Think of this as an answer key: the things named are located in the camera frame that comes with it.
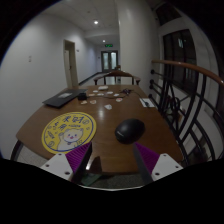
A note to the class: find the white paper sheet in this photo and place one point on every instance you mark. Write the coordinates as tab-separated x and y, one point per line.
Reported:
146	102

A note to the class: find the dark framed window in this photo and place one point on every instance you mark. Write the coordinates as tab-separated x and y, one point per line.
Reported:
181	60

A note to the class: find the black railing with wooden handrail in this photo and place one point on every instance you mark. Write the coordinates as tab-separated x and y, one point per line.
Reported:
186	100

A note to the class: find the green exit sign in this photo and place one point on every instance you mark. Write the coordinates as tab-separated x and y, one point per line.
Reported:
109	45

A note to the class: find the white side door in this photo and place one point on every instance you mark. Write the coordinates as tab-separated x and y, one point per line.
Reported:
70	65

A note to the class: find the black closed laptop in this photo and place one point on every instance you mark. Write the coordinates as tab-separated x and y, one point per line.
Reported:
63	96

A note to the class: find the round ceiling light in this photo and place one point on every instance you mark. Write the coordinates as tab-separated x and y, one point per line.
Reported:
96	22

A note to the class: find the small white card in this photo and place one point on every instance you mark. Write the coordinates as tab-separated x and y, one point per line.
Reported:
93	101
109	92
108	106
100	94
116	95
119	99
91	95
84	102

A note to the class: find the wooden armchair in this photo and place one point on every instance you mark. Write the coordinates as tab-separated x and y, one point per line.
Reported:
116	75

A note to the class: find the small black box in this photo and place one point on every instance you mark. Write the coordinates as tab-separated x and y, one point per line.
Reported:
82	96

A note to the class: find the small white box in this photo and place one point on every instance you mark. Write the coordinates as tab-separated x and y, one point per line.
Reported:
103	87

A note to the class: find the black computer mouse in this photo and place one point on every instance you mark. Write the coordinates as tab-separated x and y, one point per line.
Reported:
130	130

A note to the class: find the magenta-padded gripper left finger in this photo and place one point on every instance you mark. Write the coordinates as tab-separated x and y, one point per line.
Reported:
58	165

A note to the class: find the glass double door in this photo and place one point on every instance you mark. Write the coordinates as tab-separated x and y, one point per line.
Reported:
109	61

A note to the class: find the round yellow cat mouse pad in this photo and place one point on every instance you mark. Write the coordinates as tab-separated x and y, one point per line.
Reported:
68	131

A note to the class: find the white wall switch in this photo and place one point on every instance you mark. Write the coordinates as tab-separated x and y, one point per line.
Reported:
29	58

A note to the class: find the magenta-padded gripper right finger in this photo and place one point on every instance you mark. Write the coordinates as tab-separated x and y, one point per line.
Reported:
165	166

